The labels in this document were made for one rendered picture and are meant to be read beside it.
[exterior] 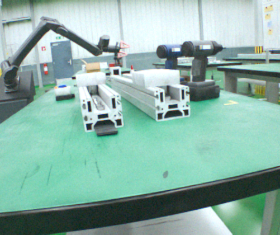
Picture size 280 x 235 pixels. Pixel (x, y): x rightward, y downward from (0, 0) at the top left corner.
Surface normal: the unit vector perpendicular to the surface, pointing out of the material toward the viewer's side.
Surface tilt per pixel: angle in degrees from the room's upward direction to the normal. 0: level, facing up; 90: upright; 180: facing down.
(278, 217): 90
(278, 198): 90
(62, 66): 90
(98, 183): 0
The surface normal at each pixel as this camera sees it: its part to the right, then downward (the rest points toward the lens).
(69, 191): -0.08, -0.97
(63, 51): 0.18, 0.22
